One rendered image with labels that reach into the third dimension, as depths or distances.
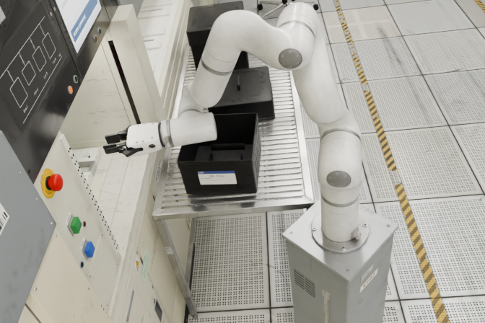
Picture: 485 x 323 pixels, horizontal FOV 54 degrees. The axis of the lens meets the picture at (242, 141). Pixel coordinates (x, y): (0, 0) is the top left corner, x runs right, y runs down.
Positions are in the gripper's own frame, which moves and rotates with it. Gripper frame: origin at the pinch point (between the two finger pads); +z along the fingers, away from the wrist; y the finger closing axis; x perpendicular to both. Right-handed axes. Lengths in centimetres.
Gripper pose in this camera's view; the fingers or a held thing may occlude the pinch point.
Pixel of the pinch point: (111, 143)
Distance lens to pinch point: 146.7
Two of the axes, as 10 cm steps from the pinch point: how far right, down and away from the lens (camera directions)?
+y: -1.1, -6.3, 7.6
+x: -1.3, -7.5, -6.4
